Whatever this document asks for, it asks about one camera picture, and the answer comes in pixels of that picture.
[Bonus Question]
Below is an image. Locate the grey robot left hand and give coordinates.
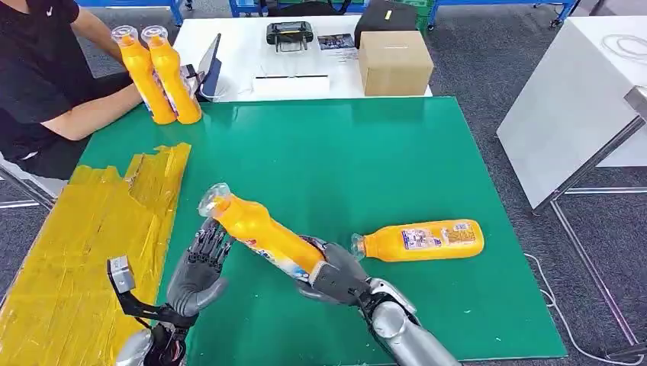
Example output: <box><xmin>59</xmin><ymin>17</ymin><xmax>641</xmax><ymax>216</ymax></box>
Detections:
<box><xmin>166</xmin><ymin>217</ymin><xmax>235</xmax><ymax>319</ymax></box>

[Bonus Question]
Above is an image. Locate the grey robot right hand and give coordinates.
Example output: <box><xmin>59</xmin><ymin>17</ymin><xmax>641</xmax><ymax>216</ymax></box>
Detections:
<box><xmin>295</xmin><ymin>235</ymin><xmax>374</xmax><ymax>307</ymax></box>

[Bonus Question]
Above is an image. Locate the orange drink bottle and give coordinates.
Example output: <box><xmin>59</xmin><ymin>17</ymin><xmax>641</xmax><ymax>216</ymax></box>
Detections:
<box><xmin>350</xmin><ymin>218</ymin><xmax>485</xmax><ymax>264</ymax></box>
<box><xmin>140</xmin><ymin>24</ymin><xmax>203</xmax><ymax>126</ymax></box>
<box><xmin>197</xmin><ymin>182</ymin><xmax>326</xmax><ymax>283</ymax></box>
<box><xmin>110</xmin><ymin>24</ymin><xmax>177</xmax><ymax>126</ymax></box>

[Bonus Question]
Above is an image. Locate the yellow sheet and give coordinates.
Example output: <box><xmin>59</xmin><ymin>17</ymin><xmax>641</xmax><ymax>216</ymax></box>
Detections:
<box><xmin>0</xmin><ymin>142</ymin><xmax>192</xmax><ymax>366</ymax></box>

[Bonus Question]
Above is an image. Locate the green mat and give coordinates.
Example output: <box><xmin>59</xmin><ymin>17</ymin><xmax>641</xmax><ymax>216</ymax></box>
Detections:
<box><xmin>78</xmin><ymin>95</ymin><xmax>568</xmax><ymax>366</ymax></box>

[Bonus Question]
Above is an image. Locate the grey metal stool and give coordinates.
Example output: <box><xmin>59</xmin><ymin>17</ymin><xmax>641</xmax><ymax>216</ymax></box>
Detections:
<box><xmin>0</xmin><ymin>151</ymin><xmax>69</xmax><ymax>210</ymax></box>

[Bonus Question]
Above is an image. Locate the flat white box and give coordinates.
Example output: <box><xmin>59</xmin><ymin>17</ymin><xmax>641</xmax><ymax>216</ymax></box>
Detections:
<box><xmin>251</xmin><ymin>74</ymin><xmax>332</xmax><ymax>99</ymax></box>

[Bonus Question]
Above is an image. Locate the dark phone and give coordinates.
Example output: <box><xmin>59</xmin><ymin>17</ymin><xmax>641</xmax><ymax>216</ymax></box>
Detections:
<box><xmin>181</xmin><ymin>64</ymin><xmax>204</xmax><ymax>91</ymax></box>

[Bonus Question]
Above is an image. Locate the tablet with blue case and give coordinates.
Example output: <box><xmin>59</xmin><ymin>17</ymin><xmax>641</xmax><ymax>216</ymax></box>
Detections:
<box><xmin>194</xmin><ymin>33</ymin><xmax>224</xmax><ymax>102</ymax></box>

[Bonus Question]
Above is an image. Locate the brown cardboard box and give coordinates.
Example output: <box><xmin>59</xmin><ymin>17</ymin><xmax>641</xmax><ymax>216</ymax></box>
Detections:
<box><xmin>357</xmin><ymin>30</ymin><xmax>435</xmax><ymax>98</ymax></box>

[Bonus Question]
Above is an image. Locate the printed leaflet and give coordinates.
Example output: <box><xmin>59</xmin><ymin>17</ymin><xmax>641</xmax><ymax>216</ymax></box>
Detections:
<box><xmin>317</xmin><ymin>33</ymin><xmax>357</xmax><ymax>52</ymax></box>

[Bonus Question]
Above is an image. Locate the black handheld controller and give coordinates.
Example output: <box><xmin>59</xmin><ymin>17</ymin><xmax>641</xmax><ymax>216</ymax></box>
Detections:
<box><xmin>266</xmin><ymin>21</ymin><xmax>315</xmax><ymax>53</ymax></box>

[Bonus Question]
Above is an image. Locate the black box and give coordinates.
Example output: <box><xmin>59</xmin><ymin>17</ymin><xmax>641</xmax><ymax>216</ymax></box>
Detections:
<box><xmin>352</xmin><ymin>0</ymin><xmax>419</xmax><ymax>50</ymax></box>

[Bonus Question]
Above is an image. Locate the person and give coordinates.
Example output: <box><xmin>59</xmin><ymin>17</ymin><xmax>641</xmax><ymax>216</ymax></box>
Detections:
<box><xmin>0</xmin><ymin>0</ymin><xmax>134</xmax><ymax>181</ymax></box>

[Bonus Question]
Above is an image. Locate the green crate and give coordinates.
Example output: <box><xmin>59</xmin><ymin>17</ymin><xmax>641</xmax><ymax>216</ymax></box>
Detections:
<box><xmin>401</xmin><ymin>0</ymin><xmax>439</xmax><ymax>34</ymax></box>

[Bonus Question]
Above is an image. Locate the large white table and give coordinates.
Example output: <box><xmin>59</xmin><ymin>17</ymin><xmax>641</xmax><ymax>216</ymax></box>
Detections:
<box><xmin>495</xmin><ymin>14</ymin><xmax>647</xmax><ymax>211</ymax></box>

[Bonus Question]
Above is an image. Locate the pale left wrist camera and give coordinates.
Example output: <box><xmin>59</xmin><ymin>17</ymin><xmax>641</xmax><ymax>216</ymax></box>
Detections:
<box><xmin>106</xmin><ymin>255</ymin><xmax>137</xmax><ymax>294</ymax></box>

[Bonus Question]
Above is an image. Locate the white floor cable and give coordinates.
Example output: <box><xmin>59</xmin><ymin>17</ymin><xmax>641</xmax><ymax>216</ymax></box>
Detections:
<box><xmin>524</xmin><ymin>252</ymin><xmax>647</xmax><ymax>366</ymax></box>

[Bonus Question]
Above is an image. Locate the blue metal frame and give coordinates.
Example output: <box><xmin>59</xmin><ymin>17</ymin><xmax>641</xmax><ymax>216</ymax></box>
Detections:
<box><xmin>228</xmin><ymin>0</ymin><xmax>369</xmax><ymax>17</ymax></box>
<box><xmin>428</xmin><ymin>0</ymin><xmax>582</xmax><ymax>29</ymax></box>

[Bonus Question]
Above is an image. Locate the coiled white cable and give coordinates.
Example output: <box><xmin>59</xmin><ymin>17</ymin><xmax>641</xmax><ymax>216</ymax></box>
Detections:
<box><xmin>601</xmin><ymin>34</ymin><xmax>647</xmax><ymax>63</ymax></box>

